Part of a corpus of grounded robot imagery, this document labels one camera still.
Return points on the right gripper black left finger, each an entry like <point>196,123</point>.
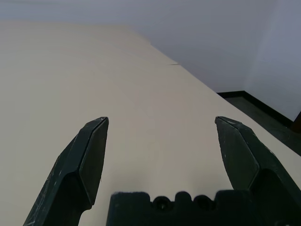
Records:
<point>70,176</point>

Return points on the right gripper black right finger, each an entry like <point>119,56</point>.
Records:
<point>240,160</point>

